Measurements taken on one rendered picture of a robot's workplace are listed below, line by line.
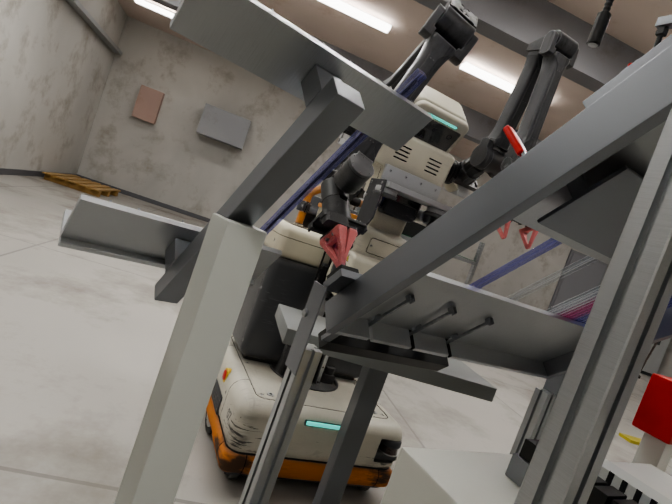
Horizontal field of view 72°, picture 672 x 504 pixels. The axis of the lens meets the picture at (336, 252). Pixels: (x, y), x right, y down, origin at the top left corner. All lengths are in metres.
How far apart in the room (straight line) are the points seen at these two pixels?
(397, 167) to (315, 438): 0.91
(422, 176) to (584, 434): 1.20
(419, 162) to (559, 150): 0.97
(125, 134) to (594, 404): 9.63
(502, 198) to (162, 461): 0.57
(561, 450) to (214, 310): 0.42
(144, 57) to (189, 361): 9.49
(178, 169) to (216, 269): 9.06
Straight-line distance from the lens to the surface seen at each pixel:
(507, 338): 1.15
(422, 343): 1.02
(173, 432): 0.70
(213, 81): 9.81
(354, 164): 0.89
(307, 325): 0.85
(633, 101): 0.59
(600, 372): 0.47
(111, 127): 9.92
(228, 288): 0.63
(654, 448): 1.63
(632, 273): 0.48
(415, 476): 0.67
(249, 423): 1.50
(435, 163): 1.58
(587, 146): 0.59
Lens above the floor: 0.88
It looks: 4 degrees down
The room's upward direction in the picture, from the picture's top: 20 degrees clockwise
